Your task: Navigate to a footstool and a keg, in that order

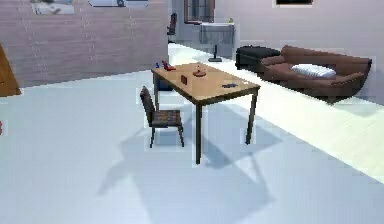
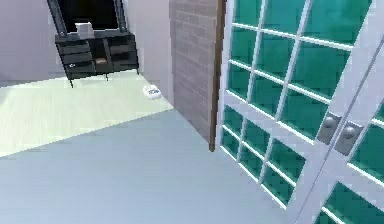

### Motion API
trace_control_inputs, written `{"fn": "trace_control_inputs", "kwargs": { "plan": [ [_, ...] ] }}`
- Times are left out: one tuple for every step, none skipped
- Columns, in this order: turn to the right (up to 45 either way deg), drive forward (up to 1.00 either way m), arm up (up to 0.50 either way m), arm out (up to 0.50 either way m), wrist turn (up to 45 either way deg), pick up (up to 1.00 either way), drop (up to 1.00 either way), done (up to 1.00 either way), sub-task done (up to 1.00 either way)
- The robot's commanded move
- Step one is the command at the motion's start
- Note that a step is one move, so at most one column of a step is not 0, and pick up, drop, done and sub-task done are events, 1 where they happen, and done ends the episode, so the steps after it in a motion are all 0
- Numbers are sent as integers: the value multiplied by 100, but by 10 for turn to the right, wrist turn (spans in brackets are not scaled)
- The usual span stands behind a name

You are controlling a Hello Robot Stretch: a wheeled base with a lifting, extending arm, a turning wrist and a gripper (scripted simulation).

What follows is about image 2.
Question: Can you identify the white box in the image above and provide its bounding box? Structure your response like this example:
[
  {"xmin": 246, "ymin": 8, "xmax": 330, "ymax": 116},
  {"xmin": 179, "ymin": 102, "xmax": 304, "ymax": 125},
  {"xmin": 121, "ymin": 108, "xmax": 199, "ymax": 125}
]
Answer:
[{"xmin": 75, "ymin": 21, "xmax": 96, "ymax": 40}]

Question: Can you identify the black television stand cabinet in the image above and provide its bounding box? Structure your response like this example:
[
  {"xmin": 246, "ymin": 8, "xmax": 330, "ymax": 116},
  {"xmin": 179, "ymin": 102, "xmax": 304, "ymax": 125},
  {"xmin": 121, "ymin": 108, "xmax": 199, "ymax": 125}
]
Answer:
[{"xmin": 54, "ymin": 31, "xmax": 140, "ymax": 89}]

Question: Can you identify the black television set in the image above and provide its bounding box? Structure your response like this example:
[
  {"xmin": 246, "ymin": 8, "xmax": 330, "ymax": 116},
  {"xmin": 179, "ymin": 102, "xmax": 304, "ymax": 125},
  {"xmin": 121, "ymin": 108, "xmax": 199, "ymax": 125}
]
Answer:
[{"xmin": 46, "ymin": 0, "xmax": 129, "ymax": 38}]

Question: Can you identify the small white blue object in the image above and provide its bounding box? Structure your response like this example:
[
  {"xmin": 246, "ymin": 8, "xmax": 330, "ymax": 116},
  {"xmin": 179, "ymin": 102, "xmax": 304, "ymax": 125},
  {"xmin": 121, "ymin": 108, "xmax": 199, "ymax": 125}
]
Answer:
[{"xmin": 143, "ymin": 84, "xmax": 163, "ymax": 101}]

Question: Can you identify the grey round door knob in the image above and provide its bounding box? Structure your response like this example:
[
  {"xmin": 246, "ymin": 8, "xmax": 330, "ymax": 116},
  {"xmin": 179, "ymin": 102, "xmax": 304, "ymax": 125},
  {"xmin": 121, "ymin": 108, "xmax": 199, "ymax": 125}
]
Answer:
[
  {"xmin": 334, "ymin": 121, "xmax": 364, "ymax": 157},
  {"xmin": 316, "ymin": 112, "xmax": 343, "ymax": 146}
]

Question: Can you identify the white glass paned door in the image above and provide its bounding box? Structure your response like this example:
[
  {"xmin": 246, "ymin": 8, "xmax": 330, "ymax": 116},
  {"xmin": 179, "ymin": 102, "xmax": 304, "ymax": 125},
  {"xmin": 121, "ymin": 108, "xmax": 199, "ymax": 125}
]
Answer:
[
  {"xmin": 214, "ymin": 0, "xmax": 384, "ymax": 224},
  {"xmin": 293, "ymin": 36, "xmax": 384, "ymax": 224}
]

